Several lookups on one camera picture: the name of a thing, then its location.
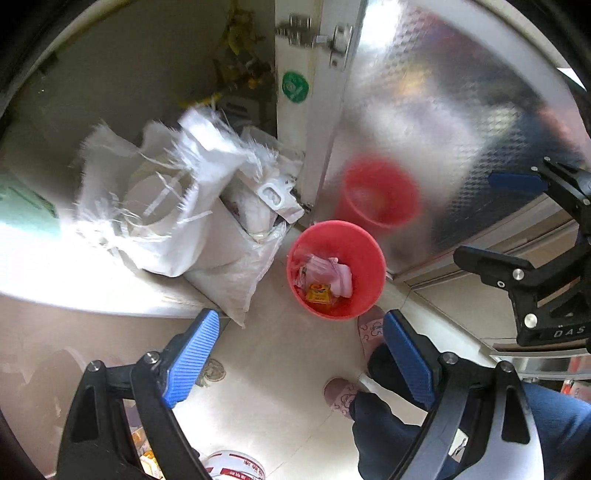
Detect yellow packets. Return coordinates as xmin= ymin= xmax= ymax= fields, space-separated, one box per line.
xmin=131 ymin=427 xmax=162 ymax=480

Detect red plastic bucket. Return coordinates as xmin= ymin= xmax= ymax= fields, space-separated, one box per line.
xmin=286 ymin=220 xmax=387 ymax=320

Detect round floor drain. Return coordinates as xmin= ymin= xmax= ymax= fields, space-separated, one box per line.
xmin=201 ymin=357 xmax=228 ymax=384

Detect pink slipper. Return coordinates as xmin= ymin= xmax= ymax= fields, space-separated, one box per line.
xmin=358 ymin=305 xmax=386 ymax=370
xmin=323 ymin=377 xmax=365 ymax=421

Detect dried plant stems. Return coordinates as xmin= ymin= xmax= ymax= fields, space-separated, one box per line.
xmin=212 ymin=0 xmax=278 ymax=107

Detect person's left leg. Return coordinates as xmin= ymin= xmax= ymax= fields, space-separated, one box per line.
xmin=350 ymin=390 xmax=437 ymax=480

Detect metal door latch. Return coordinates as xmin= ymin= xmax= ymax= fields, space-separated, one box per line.
xmin=276 ymin=14 xmax=354 ymax=70

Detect pink cartoon plastic bag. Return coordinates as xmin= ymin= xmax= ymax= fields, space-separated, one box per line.
xmin=305 ymin=254 xmax=354 ymax=298

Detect round green sticker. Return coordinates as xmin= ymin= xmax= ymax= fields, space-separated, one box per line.
xmin=281 ymin=71 xmax=309 ymax=103

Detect yellow red seasoning sachet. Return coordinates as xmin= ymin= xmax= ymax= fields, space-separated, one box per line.
xmin=305 ymin=282 xmax=333 ymax=305

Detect frayed white woven sack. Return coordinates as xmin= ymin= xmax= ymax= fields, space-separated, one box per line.
xmin=74 ymin=108 xmax=287 ymax=278

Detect white plastic handle bag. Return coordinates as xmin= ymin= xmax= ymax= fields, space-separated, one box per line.
xmin=222 ymin=175 xmax=305 ymax=232

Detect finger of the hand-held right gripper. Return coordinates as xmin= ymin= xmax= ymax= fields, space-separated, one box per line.
xmin=488 ymin=158 xmax=591 ymax=209
xmin=453 ymin=246 xmax=591 ymax=297

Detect smooth white woven sack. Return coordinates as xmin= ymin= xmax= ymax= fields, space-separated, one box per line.
xmin=185 ymin=222 xmax=289 ymax=328

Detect patterned metal cabinet door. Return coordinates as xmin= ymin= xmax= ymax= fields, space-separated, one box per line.
xmin=318 ymin=0 xmax=591 ymax=282

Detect white red tub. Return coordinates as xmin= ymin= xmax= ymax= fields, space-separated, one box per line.
xmin=203 ymin=450 xmax=269 ymax=480

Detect light green box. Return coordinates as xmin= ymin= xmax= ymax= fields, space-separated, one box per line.
xmin=0 ymin=171 xmax=63 ymax=250

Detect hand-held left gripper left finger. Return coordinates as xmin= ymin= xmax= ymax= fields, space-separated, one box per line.
xmin=55 ymin=308 xmax=221 ymax=480

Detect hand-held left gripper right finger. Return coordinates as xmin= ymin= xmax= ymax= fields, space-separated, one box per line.
xmin=382 ymin=309 xmax=544 ymax=480

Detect white cabinet frame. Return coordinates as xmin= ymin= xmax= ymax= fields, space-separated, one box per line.
xmin=274 ymin=0 xmax=370 ymax=217

